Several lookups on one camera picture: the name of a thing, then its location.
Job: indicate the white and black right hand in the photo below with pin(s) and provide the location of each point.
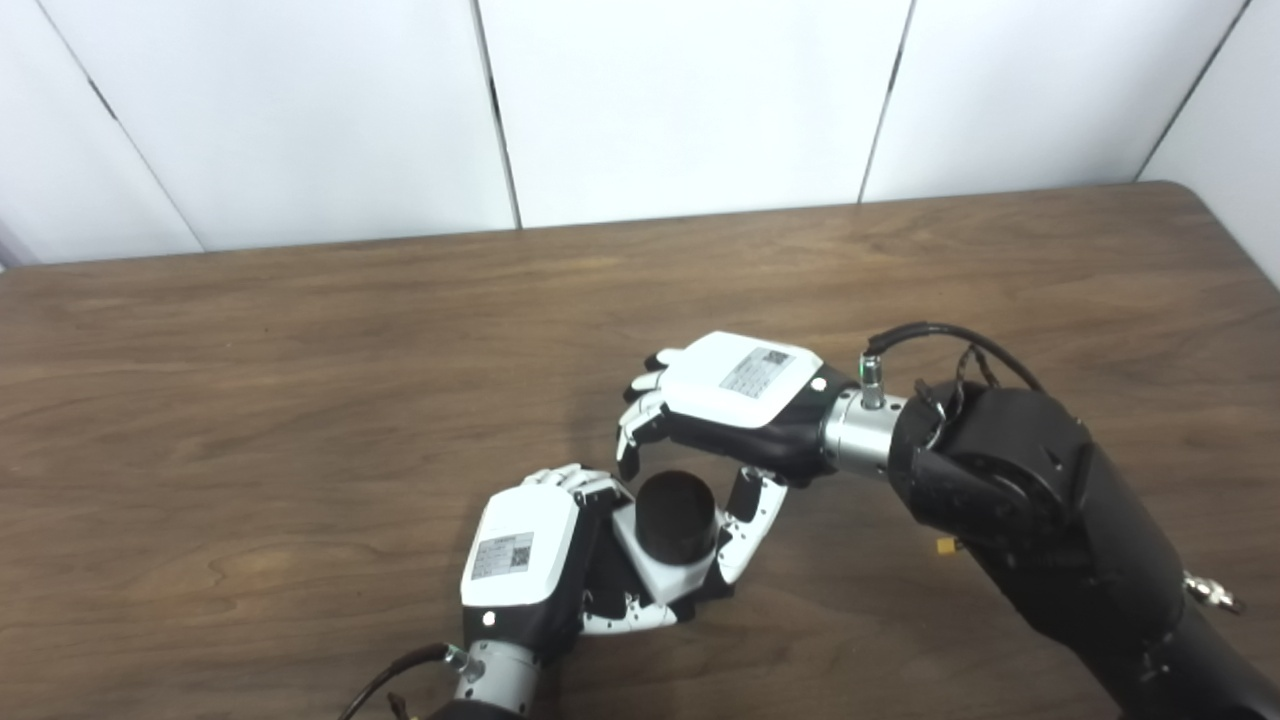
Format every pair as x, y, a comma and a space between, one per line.
740, 385

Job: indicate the white and black left hand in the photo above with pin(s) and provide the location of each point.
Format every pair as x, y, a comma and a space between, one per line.
520, 550

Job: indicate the black peg with square base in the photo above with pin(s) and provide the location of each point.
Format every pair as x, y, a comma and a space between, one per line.
675, 510

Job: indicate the white square piece with hole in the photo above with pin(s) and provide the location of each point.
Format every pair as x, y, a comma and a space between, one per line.
665, 580

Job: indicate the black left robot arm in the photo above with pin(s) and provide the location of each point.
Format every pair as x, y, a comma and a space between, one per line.
495, 685

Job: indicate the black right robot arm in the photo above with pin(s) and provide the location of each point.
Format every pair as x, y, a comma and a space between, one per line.
1040, 520

